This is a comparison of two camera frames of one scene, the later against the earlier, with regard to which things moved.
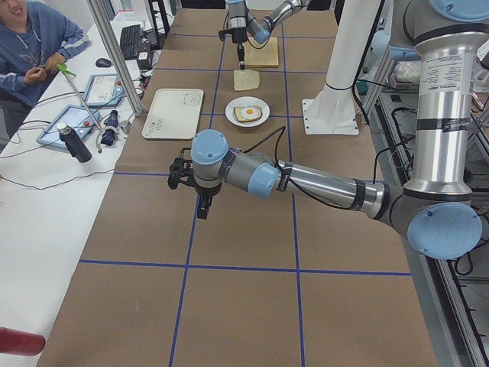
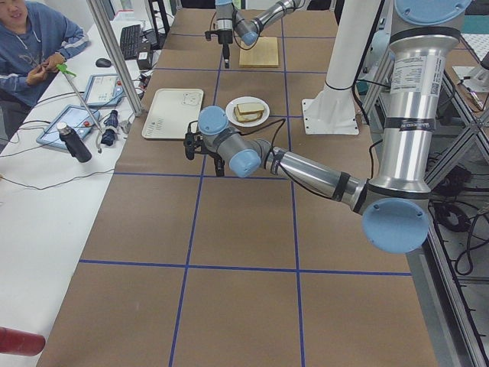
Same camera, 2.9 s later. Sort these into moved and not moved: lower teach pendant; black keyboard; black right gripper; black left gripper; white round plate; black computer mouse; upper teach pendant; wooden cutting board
Moved: black left gripper; black right gripper
Not moved: black keyboard; lower teach pendant; black computer mouse; white round plate; wooden cutting board; upper teach pendant
